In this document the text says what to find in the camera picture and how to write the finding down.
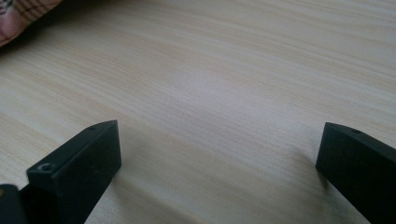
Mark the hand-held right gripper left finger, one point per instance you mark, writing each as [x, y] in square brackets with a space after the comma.
[81, 168]

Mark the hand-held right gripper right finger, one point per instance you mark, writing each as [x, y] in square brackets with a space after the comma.
[358, 165]

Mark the red plaid cloth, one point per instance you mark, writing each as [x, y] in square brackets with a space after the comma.
[18, 15]

